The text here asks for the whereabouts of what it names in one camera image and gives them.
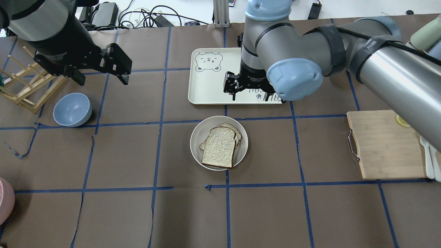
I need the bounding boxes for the black gripper cutting-board side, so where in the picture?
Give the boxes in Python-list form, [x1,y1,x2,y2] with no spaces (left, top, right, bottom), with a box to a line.
[223,67,275,102]

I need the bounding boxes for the black gripper bowl side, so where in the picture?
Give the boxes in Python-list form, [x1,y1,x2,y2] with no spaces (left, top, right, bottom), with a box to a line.
[34,43,132,86]

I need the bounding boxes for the cream round plate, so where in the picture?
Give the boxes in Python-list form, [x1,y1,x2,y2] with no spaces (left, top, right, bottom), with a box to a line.
[189,116,248,171]

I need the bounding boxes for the white bread slice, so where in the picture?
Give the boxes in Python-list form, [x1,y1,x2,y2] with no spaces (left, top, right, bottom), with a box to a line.
[201,126,236,168]

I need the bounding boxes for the robot arm near blue bowl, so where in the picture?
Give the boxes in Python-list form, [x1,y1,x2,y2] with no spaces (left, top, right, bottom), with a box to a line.
[0,0,132,86]

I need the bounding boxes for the robot arm over cutting board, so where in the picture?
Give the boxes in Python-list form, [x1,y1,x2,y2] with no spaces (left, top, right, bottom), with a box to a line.
[223,0,441,151]

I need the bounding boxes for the bread slice under egg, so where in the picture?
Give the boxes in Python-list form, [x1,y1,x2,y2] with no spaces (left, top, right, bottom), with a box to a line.
[198,123,243,151]

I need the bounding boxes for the blue bowl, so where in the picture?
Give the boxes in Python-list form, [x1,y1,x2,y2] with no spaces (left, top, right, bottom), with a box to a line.
[52,92,92,127]

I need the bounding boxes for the cream bear serving tray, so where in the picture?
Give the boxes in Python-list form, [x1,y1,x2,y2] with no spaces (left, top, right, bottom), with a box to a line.
[188,48,282,105]

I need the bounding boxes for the black power adapter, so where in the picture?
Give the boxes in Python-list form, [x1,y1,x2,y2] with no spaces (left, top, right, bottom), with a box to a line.
[91,2,119,27]

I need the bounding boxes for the wooden dish rack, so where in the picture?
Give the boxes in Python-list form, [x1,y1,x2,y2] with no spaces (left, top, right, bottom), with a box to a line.
[0,55,67,114]

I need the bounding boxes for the wooden cutting board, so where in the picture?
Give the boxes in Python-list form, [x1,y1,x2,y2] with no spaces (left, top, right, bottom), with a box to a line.
[346,110,427,179]

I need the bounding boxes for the lemon slice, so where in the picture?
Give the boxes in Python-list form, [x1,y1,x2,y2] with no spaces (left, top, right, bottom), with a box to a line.
[395,114,411,128]

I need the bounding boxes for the pink bowl with ice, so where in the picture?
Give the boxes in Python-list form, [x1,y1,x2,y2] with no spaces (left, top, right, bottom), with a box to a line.
[0,178,15,225]

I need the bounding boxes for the light green bowl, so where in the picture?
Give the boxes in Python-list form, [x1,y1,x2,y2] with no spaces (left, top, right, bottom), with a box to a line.
[409,15,441,50]

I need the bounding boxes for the white plastic fork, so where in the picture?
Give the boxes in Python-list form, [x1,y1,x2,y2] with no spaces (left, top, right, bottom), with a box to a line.
[420,136,435,179]

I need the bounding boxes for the black cables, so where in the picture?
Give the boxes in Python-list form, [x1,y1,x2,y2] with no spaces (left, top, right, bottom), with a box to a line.
[117,0,211,30]

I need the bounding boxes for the aluminium frame post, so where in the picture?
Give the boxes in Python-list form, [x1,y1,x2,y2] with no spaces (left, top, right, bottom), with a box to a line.
[213,0,230,28]

